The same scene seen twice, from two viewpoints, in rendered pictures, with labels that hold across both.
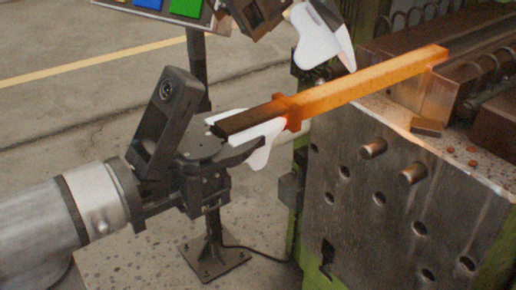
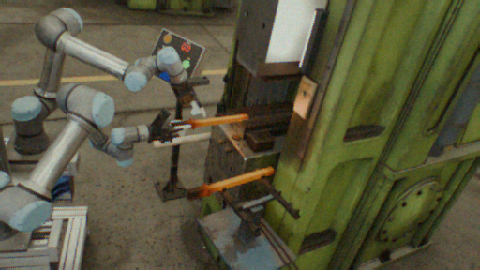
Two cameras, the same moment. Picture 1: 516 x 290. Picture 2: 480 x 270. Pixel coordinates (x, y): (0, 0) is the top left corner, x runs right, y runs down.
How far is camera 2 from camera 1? 133 cm
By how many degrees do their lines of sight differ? 4
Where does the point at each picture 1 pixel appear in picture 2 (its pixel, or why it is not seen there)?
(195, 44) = not seen: hidden behind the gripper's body
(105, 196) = (144, 132)
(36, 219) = (131, 132)
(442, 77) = (242, 124)
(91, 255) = (112, 177)
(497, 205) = (243, 160)
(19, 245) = (127, 137)
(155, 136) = (157, 122)
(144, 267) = (136, 187)
